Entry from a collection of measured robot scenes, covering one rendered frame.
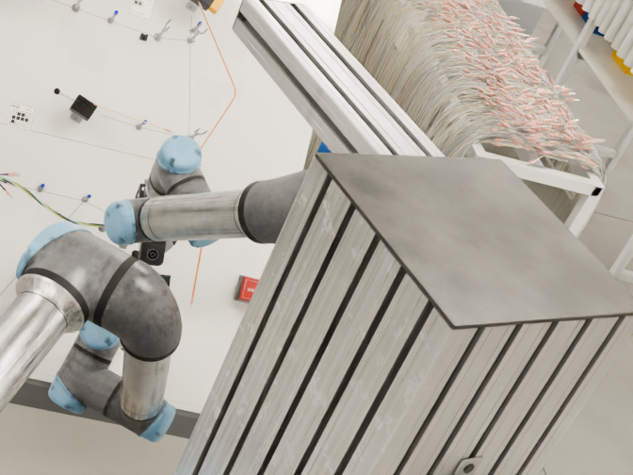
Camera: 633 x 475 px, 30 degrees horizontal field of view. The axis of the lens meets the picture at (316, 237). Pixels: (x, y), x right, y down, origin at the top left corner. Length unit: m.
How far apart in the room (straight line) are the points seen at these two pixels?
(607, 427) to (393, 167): 3.72
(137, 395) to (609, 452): 2.97
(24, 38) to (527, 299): 1.67
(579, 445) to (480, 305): 3.64
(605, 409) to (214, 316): 2.64
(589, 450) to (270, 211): 3.07
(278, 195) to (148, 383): 0.41
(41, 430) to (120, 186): 0.55
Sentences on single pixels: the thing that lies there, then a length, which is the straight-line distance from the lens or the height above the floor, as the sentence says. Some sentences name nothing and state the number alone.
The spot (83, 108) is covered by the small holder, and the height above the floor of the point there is 1.35.
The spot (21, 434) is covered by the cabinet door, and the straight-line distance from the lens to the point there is 2.66.
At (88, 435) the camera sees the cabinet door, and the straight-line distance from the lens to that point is 2.65.
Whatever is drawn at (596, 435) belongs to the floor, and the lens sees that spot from 4.75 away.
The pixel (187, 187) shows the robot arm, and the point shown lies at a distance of 2.09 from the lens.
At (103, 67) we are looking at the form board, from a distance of 2.55.
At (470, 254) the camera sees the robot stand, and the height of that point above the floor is 2.03.
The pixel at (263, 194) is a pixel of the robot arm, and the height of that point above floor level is 1.68.
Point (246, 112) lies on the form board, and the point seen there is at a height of 1.38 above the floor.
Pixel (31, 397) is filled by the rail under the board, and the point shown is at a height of 0.83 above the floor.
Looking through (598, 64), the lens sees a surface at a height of 0.66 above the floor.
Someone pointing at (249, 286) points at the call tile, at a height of 1.11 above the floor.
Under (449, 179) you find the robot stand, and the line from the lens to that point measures 1.19.
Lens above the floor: 2.54
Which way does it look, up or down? 31 degrees down
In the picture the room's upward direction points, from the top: 25 degrees clockwise
